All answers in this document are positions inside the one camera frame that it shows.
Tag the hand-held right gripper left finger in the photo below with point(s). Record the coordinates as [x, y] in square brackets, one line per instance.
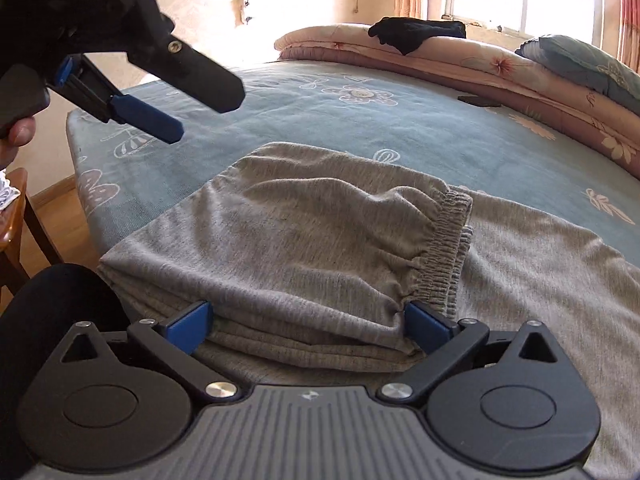
[190, 330]

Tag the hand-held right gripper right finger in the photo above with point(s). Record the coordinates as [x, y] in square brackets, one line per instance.
[425, 330]

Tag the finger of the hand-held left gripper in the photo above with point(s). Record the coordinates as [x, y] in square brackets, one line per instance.
[210, 85]
[150, 117]

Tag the person's left hand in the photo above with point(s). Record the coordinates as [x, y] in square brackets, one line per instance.
[20, 135]

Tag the white patterned cloth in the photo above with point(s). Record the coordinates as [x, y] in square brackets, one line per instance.
[7, 192]

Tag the wooden chair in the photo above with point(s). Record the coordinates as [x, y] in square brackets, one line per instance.
[17, 230]

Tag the black garment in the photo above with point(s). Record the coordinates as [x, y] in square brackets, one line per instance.
[415, 30]

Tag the black phone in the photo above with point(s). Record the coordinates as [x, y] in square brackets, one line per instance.
[479, 101]

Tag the mauve floral quilt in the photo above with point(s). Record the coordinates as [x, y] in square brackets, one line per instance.
[550, 115]

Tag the cream floral quilt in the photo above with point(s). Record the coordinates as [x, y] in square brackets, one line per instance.
[475, 55]

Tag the thick teal pillow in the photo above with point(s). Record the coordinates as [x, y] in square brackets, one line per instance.
[585, 62]

